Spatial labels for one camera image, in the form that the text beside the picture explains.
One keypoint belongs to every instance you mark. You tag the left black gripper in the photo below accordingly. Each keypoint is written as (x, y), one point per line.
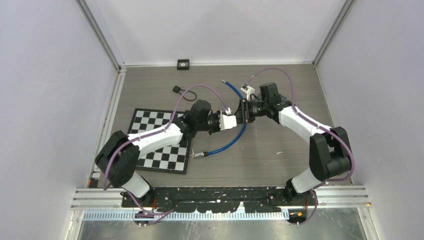
(216, 115)

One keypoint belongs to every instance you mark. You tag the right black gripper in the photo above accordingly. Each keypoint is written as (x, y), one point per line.
(242, 114)

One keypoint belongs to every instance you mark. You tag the blue cable lock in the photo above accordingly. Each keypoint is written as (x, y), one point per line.
(204, 154)

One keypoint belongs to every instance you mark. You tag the black cable padlock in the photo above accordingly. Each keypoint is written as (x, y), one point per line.
(187, 95)

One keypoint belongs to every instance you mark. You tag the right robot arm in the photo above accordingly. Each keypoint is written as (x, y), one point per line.
(329, 151)

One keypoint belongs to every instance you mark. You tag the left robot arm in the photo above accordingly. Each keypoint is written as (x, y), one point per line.
(118, 158)

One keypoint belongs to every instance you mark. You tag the black white chessboard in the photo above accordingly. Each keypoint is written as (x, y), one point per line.
(169, 159)

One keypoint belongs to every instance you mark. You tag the small black square device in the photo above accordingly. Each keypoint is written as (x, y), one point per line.
(183, 64)

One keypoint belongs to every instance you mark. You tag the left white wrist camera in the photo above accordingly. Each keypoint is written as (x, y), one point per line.
(227, 122)

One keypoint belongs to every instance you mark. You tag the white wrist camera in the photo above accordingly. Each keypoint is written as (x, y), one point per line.
(227, 122)
(247, 90)

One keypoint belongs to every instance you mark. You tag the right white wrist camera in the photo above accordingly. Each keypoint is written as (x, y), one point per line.
(247, 90)

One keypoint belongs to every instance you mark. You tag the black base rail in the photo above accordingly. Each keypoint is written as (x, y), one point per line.
(254, 199)

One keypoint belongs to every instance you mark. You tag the aluminium frame rail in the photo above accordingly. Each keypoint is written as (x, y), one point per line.
(136, 215)

